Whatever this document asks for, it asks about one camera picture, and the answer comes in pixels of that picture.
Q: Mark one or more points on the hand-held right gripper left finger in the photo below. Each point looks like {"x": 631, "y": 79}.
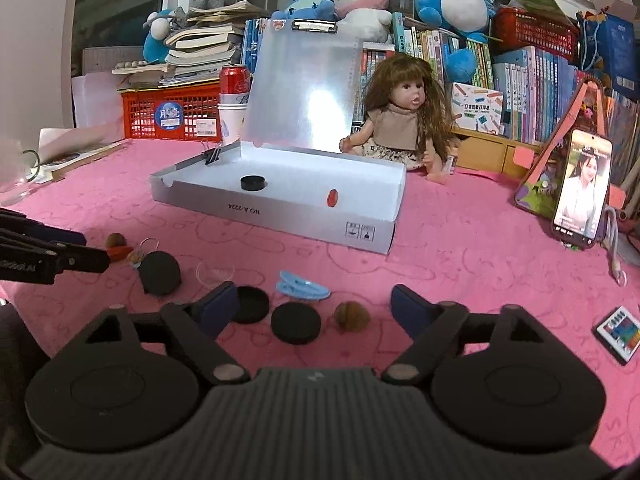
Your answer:
{"x": 220, "y": 307}

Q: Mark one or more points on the pink printed blanket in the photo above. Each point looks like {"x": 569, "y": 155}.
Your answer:
{"x": 475, "y": 270}

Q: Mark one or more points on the row of upright books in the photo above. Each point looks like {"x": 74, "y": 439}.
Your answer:
{"x": 540, "y": 90}

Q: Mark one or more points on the small black binder clip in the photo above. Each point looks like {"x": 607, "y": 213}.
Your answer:
{"x": 212, "y": 159}

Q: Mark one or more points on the long-haired baby doll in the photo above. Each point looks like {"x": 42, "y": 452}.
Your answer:
{"x": 400, "y": 120}

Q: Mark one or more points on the pile of stacked books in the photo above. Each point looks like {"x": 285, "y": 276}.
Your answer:
{"x": 200, "y": 40}

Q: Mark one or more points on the blue bag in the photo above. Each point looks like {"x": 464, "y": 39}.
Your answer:
{"x": 612, "y": 45}

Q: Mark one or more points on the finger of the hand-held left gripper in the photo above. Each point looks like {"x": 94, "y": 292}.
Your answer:
{"x": 85, "y": 260}
{"x": 40, "y": 227}

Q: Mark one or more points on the light blue plastic clip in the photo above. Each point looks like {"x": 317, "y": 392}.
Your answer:
{"x": 300, "y": 290}

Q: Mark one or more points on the red drink can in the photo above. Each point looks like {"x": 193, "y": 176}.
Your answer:
{"x": 235, "y": 80}

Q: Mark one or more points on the red mesh basket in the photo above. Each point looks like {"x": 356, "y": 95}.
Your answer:
{"x": 535, "y": 32}

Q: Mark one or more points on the wooden desk shelf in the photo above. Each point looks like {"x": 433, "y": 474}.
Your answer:
{"x": 490, "y": 152}

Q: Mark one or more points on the large black binder clip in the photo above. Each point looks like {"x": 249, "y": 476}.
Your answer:
{"x": 159, "y": 272}

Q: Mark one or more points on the white remote control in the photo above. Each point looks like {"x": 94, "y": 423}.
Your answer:
{"x": 620, "y": 332}

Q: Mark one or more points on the red date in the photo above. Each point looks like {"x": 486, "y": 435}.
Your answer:
{"x": 332, "y": 197}
{"x": 120, "y": 253}

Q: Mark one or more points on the stack of white paper cups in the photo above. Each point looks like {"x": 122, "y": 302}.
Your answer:
{"x": 230, "y": 120}

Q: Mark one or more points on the flat book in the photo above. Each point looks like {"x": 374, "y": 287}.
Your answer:
{"x": 80, "y": 157}

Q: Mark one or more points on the white printed carton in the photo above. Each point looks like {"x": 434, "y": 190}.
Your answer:
{"x": 475, "y": 110}

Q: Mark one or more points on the smartphone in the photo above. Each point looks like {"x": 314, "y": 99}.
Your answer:
{"x": 582, "y": 185}

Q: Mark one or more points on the silver clipboard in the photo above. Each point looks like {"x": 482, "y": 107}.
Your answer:
{"x": 300, "y": 85}

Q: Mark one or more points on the red plastic crate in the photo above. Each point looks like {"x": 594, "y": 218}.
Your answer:
{"x": 150, "y": 125}

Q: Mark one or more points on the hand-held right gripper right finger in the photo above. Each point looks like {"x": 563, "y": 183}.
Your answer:
{"x": 407, "y": 310}

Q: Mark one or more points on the large blue plush toy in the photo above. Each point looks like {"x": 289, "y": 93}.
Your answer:
{"x": 450, "y": 5}

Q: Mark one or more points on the blue and white plush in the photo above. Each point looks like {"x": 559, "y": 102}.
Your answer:
{"x": 155, "y": 30}

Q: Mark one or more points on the white grid board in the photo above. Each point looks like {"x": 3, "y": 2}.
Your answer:
{"x": 97, "y": 60}

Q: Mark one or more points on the black round cap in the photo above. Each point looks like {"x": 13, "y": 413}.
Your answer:
{"x": 252, "y": 305}
{"x": 296, "y": 322}
{"x": 252, "y": 183}

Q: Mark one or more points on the white cardboard box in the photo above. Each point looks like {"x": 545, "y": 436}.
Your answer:
{"x": 300, "y": 225}

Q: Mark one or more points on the small blue plush toy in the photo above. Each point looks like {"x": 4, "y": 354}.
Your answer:
{"x": 310, "y": 9}

